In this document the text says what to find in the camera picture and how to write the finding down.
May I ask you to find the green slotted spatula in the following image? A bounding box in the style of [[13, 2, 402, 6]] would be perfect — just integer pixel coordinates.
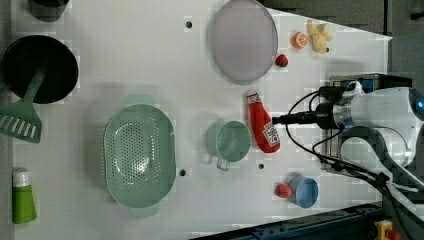
[[0, 63, 49, 143]]

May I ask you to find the blue cup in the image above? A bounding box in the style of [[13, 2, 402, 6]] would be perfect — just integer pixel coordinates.
[[288, 176, 319, 208]]

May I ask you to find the green cup with handle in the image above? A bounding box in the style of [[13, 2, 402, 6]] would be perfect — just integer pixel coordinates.
[[202, 119, 251, 171]]

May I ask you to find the green perforated strainer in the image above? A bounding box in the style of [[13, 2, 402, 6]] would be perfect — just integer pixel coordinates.
[[103, 95, 176, 218]]

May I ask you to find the red round fruit toy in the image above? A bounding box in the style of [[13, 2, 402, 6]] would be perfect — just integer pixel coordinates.
[[275, 184, 292, 198]]

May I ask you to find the red ketchup bottle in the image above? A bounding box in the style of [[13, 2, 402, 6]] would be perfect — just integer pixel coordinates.
[[246, 89, 280, 153]]

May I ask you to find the grey round plate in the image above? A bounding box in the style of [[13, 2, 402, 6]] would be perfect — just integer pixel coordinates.
[[211, 0, 278, 81]]

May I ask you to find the orange slice toy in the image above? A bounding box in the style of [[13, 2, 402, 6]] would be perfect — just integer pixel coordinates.
[[293, 32, 308, 49]]

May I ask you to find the red strawberry toy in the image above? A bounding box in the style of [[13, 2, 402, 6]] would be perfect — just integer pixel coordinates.
[[274, 54, 289, 67]]

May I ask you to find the black round pot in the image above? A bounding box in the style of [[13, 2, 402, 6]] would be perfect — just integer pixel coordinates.
[[1, 34, 80, 105]]

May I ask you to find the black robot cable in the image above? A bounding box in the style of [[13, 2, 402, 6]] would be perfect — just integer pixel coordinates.
[[284, 89, 424, 198]]

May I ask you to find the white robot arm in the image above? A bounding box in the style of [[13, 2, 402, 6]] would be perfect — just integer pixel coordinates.
[[272, 81, 423, 221]]

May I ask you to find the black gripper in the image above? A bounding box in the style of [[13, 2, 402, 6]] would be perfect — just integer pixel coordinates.
[[272, 111, 329, 125]]

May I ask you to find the green tube white cap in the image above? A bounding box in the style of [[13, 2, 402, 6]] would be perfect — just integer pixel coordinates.
[[12, 168, 37, 224]]

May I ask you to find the dark grey cup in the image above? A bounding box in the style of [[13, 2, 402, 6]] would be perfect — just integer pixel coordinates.
[[28, 0, 70, 22]]

